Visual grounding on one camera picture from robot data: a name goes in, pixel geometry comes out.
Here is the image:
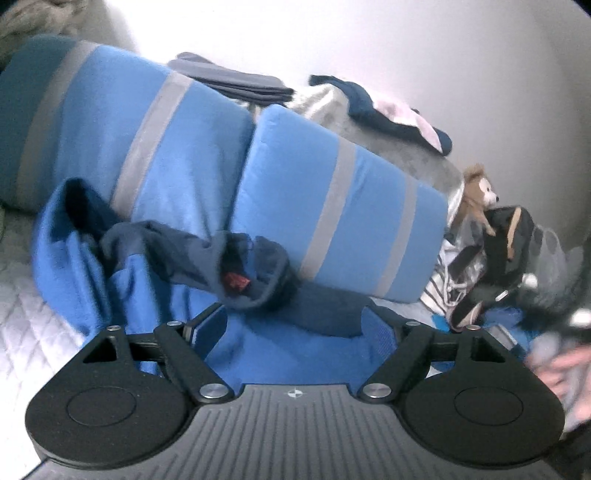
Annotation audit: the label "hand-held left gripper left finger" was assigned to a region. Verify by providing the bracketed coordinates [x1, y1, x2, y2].
[81, 302, 234, 404]

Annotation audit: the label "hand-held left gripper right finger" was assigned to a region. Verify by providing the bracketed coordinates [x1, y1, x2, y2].
[360, 307, 513, 404]

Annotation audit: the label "blue and navy fleece jacket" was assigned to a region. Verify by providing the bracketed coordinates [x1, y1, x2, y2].
[31, 178, 416, 398]

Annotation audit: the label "folded grey-blue clothes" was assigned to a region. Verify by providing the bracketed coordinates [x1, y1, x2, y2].
[166, 52, 294, 104]

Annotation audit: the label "person's right hand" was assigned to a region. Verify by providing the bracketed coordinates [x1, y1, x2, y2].
[526, 342, 591, 418]

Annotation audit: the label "white grey-striped cloth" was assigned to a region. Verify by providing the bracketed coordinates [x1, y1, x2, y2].
[420, 231, 485, 319]

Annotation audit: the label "small blue grey-striped pillow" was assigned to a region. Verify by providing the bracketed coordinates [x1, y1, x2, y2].
[231, 105, 451, 305]

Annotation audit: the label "brown plush lion toy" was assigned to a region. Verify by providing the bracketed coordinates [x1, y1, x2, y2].
[450, 164, 499, 236]

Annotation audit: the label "grey plush blanket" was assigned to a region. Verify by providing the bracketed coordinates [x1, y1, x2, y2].
[286, 85, 465, 204]

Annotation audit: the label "white quilted bedspread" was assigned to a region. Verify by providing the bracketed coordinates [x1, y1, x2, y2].
[0, 208, 107, 462]

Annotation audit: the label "grey spotted cloth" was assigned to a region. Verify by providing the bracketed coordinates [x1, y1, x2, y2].
[519, 224, 591, 342]

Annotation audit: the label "large blue grey-striped pillow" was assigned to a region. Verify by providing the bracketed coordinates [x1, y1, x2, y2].
[0, 34, 257, 232]

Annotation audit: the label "navy and pink garment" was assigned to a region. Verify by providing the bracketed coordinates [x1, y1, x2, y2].
[308, 75, 453, 155]

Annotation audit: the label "beige knitted blanket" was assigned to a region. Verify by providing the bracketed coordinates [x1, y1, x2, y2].
[0, 0, 79, 51]

